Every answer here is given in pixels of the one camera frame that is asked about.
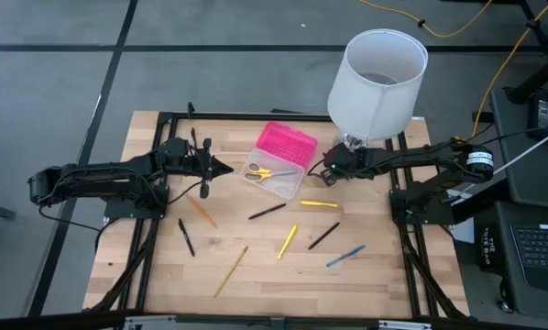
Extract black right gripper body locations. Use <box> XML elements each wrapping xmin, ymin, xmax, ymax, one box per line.
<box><xmin>323</xmin><ymin>142</ymin><xmax>366</xmax><ymax>181</ymax></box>

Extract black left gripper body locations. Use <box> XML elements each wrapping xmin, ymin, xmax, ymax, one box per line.
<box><xmin>184</xmin><ymin>137</ymin><xmax>214</xmax><ymax>199</ymax></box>

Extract yellow highlighter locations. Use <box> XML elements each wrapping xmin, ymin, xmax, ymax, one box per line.
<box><xmin>299</xmin><ymin>199</ymin><xmax>339</xmax><ymax>209</ymax></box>
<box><xmin>276</xmin><ymin>223</ymin><xmax>300</xmax><ymax>262</ymax></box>

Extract orange pencil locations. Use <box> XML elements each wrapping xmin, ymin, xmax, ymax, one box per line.
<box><xmin>185</xmin><ymin>193</ymin><xmax>219</xmax><ymax>229</ymax></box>

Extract pink plastic box lid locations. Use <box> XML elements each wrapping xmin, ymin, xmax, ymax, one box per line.
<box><xmin>255</xmin><ymin>120</ymin><xmax>320</xmax><ymax>171</ymax></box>

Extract yellow-handled scissors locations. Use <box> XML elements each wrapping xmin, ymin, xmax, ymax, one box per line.
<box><xmin>244</xmin><ymin>161</ymin><xmax>299</xmax><ymax>183</ymax></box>

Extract black pen with white print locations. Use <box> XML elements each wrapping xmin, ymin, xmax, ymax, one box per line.
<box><xmin>247</xmin><ymin>203</ymin><xmax>288</xmax><ymax>221</ymax></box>

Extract blue pen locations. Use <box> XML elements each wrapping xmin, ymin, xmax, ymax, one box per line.
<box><xmin>324</xmin><ymin>244</ymin><xmax>367</xmax><ymax>269</ymax></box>

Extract yellow pencil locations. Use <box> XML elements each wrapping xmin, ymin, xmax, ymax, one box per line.
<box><xmin>213</xmin><ymin>245</ymin><xmax>250</xmax><ymax>300</ymax></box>

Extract clear plastic supply box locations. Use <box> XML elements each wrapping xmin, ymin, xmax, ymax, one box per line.
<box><xmin>239</xmin><ymin>147</ymin><xmax>306</xmax><ymax>201</ymax></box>

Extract white shade silver table lamp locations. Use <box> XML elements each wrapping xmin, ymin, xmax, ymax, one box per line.
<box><xmin>326</xmin><ymin>27</ymin><xmax>429</xmax><ymax>153</ymax></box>

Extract black side desk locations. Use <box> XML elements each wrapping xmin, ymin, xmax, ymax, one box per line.
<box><xmin>488</xmin><ymin>85</ymin><xmax>548</xmax><ymax>322</ymax></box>

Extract black tote bag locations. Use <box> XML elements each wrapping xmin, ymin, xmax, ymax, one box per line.
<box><xmin>477</xmin><ymin>223</ymin><xmax>505</xmax><ymax>276</ymax></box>

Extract black power adapter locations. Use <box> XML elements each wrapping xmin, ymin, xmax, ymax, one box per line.
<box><xmin>527</xmin><ymin>90</ymin><xmax>548</xmax><ymax>144</ymax></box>

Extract black laptop keyboard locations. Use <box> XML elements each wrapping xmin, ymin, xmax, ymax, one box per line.
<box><xmin>510</xmin><ymin>223</ymin><xmax>548</xmax><ymax>294</ymax></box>

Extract black stand base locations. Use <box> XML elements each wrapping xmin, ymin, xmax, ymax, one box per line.
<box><xmin>505</xmin><ymin>0</ymin><xmax>548</xmax><ymax>105</ymax></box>

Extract black cable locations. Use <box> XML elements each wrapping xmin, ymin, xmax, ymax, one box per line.
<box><xmin>166</xmin><ymin>181</ymin><xmax>205</xmax><ymax>206</ymax></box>
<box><xmin>38</xmin><ymin>204</ymin><xmax>119</xmax><ymax>256</ymax></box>

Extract yellow extension cable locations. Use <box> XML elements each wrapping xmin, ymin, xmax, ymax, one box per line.
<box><xmin>470</xmin><ymin>0</ymin><xmax>548</xmax><ymax>139</ymax></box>
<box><xmin>356</xmin><ymin>0</ymin><xmax>494</xmax><ymax>39</ymax></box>

